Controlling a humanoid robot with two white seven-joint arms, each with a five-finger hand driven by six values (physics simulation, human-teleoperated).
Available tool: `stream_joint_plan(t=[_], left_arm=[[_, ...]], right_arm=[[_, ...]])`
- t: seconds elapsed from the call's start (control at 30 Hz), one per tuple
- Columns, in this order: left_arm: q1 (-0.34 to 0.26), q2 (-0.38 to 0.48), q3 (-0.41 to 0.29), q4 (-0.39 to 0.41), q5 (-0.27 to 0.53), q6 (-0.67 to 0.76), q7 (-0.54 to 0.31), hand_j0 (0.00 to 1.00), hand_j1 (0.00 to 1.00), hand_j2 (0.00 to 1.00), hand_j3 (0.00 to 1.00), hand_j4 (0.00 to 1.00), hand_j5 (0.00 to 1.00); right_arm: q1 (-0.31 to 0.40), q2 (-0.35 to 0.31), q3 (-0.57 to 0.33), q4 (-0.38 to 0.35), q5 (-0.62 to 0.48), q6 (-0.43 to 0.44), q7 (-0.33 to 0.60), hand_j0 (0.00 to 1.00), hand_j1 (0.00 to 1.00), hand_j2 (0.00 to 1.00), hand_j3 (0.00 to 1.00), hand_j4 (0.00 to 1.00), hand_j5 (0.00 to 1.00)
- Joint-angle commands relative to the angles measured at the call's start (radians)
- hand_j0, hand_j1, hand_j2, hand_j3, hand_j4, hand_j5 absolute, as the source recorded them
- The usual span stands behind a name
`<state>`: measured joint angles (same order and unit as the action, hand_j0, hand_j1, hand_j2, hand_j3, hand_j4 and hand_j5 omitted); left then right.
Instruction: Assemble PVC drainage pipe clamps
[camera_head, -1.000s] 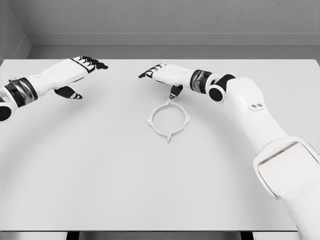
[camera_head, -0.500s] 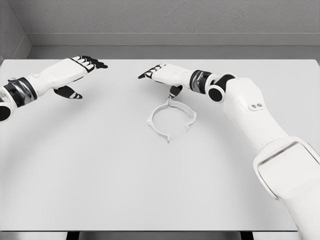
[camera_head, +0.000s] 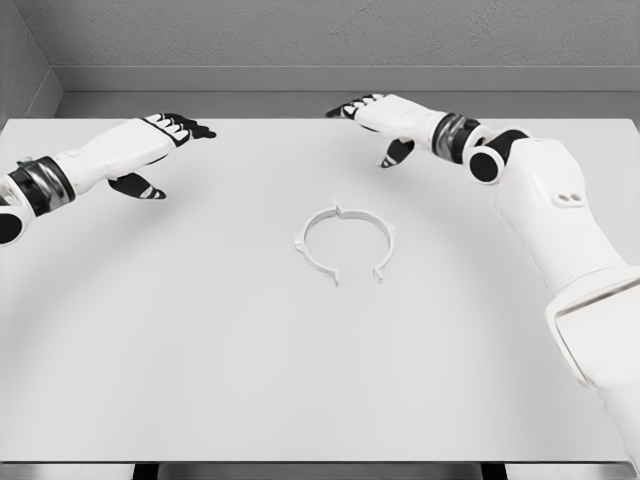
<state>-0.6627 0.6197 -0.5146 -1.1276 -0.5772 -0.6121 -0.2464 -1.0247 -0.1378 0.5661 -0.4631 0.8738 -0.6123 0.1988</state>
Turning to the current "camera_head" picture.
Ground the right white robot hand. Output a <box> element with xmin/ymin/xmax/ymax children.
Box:
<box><xmin>325</xmin><ymin>93</ymin><xmax>437</xmax><ymax>170</ymax></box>

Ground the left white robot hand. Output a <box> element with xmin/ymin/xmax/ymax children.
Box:
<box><xmin>96</xmin><ymin>112</ymin><xmax>218</xmax><ymax>201</ymax></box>

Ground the white pipe clamp half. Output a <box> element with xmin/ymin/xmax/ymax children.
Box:
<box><xmin>293</xmin><ymin>200</ymin><xmax>347</xmax><ymax>288</ymax></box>
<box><xmin>335</xmin><ymin>208</ymin><xmax>398</xmax><ymax>285</ymax></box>

